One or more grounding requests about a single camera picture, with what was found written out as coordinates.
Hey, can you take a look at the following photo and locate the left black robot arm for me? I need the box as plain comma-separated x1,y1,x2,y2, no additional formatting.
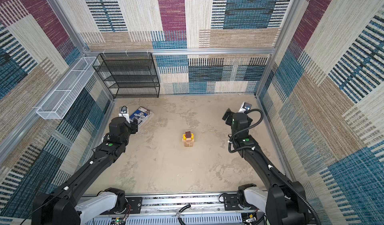
31,117,139,225

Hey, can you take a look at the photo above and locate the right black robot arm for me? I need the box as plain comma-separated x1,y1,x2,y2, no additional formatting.
223,109,312,225

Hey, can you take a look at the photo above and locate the blue paperback comic book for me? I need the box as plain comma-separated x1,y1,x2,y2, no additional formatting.
130,107,154,128

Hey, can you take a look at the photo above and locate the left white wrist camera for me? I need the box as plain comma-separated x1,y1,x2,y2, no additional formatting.
119,106,130,123

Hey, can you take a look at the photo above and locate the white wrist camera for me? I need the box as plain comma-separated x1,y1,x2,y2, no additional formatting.
239,102,252,114
119,106,130,123

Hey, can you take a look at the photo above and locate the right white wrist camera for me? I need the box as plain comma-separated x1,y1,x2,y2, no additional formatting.
239,102,252,114

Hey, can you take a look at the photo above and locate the black corrugated cable hose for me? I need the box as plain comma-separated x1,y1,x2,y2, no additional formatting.
227,108,322,225

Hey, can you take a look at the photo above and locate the black wire mesh shelf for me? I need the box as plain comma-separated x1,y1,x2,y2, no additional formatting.
93,52,161,99

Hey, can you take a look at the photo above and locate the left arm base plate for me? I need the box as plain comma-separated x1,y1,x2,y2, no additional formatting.
121,197,143,215

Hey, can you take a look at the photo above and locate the white wire mesh basket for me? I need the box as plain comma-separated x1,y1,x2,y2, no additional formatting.
37,57,96,120

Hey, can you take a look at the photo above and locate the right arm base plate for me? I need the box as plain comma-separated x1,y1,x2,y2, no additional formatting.
219,193,250,211

